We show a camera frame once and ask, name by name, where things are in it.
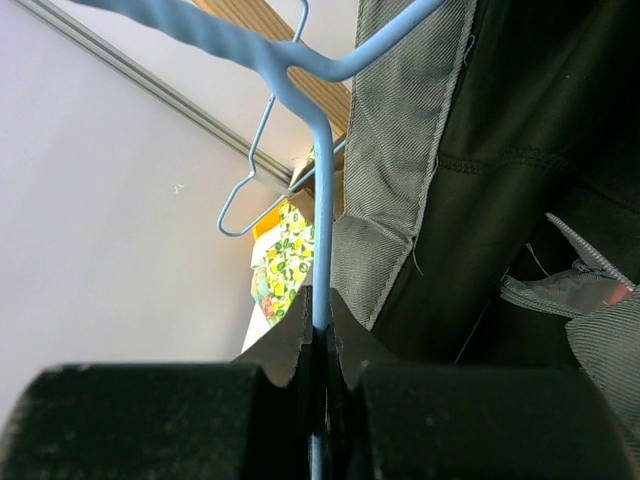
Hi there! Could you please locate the pastel floral skirt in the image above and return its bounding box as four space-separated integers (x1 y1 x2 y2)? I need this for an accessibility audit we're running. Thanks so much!
251 269 278 326

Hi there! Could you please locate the grey skirt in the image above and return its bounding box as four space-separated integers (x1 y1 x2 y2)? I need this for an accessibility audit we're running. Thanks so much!
329 0 640 401

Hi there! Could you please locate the blue wire hanger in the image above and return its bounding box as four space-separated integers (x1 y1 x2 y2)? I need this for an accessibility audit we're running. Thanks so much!
216 0 349 237
69 0 446 480

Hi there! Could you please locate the lemon print skirt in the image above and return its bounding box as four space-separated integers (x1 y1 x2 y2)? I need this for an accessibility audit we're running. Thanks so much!
251 201 314 322

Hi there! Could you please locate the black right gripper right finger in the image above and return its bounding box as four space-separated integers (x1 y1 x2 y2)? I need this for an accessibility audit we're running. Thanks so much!
327 292 639 479

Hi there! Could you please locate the white skirt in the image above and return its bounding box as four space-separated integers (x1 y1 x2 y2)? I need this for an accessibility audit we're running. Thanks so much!
241 303 271 353

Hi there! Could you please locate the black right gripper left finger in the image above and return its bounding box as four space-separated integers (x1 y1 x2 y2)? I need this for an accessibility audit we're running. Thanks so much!
1 289 311 479

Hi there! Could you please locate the wooden clothes rack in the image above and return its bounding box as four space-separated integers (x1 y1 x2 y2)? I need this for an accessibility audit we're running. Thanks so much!
194 0 351 140

